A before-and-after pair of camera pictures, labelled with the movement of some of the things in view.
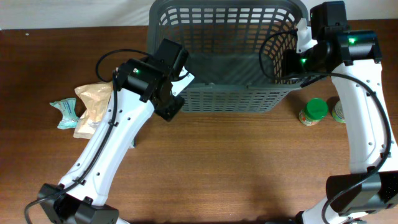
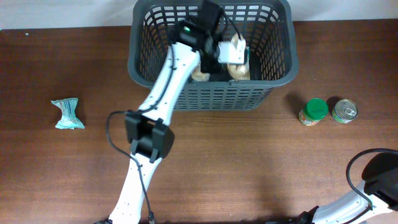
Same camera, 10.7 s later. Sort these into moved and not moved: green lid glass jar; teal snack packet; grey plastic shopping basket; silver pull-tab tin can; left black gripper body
Moved: left black gripper body; grey plastic shopping basket
Not moved: teal snack packet; green lid glass jar; silver pull-tab tin can
